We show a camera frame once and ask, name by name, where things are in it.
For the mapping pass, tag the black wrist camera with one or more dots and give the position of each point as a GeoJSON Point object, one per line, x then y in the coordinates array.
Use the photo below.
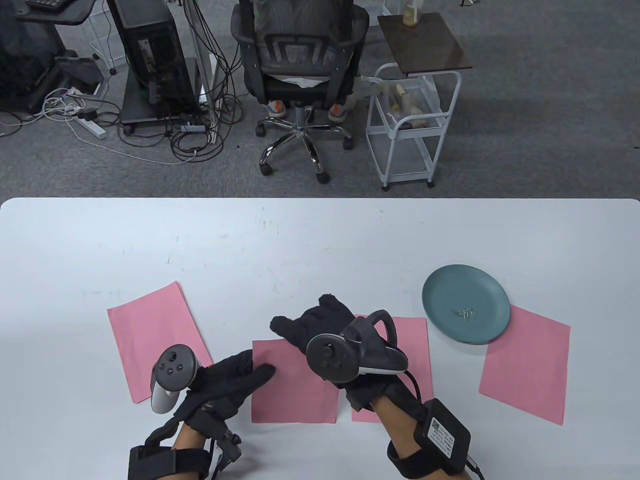
{"type": "Point", "coordinates": [227, 447]}

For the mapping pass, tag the white rolling cart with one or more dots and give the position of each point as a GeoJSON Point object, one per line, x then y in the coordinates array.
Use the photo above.
{"type": "Point", "coordinates": [405, 160]}

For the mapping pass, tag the black computer tower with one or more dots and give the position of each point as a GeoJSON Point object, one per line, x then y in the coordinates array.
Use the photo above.
{"type": "Point", "coordinates": [150, 50]}

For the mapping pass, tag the pile of silver paper clips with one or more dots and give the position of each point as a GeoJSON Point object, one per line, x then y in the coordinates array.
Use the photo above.
{"type": "Point", "coordinates": [467, 314]}

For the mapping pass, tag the person's left hand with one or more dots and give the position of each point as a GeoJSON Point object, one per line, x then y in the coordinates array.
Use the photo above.
{"type": "Point", "coordinates": [225, 385]}

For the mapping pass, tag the white power strip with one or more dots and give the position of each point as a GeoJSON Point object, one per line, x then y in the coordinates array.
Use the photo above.
{"type": "Point", "coordinates": [92, 128]}

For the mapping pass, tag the black mesh office chair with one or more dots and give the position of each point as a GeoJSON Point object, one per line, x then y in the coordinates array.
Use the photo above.
{"type": "Point", "coordinates": [295, 92]}

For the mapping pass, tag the brown side table top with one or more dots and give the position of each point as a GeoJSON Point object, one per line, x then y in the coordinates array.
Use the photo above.
{"type": "Point", "coordinates": [425, 45]}

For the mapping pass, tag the black power adapter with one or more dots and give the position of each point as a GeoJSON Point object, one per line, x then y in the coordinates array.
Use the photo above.
{"type": "Point", "coordinates": [89, 115]}

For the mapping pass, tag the person's right forearm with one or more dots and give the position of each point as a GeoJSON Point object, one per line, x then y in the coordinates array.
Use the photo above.
{"type": "Point", "coordinates": [395, 425]}

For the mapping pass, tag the pink paper sheet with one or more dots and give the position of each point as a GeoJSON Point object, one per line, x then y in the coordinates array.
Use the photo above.
{"type": "Point", "coordinates": [145, 325]}
{"type": "Point", "coordinates": [290, 395]}
{"type": "Point", "coordinates": [417, 350]}
{"type": "Point", "coordinates": [530, 360]}

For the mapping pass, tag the black keyboard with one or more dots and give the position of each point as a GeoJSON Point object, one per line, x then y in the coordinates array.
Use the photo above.
{"type": "Point", "coordinates": [47, 4]}

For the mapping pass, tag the small clear bottle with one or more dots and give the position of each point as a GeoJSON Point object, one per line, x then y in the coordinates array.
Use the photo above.
{"type": "Point", "coordinates": [411, 17]}

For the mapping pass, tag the person's right hand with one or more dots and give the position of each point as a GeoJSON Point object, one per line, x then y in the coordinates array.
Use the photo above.
{"type": "Point", "coordinates": [320, 320]}

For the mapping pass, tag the teal round plate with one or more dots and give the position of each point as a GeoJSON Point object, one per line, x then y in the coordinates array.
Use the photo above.
{"type": "Point", "coordinates": [460, 290]}

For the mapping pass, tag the dark grey handheld controller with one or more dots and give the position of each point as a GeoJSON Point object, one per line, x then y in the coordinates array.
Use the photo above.
{"type": "Point", "coordinates": [172, 367]}
{"type": "Point", "coordinates": [327, 355]}

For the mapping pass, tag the black rolling stand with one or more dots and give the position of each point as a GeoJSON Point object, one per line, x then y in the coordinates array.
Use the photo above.
{"type": "Point", "coordinates": [135, 107]}

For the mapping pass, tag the black electronics box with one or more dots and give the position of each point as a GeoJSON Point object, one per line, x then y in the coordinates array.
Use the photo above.
{"type": "Point", "coordinates": [442, 435]}

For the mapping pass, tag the person's left forearm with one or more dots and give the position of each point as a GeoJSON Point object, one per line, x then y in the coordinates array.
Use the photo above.
{"type": "Point", "coordinates": [187, 437]}

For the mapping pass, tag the black desk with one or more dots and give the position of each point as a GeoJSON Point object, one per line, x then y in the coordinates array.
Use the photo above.
{"type": "Point", "coordinates": [65, 14]}

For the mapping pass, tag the white metal stand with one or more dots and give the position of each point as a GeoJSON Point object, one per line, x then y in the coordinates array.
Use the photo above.
{"type": "Point", "coordinates": [202, 60]}

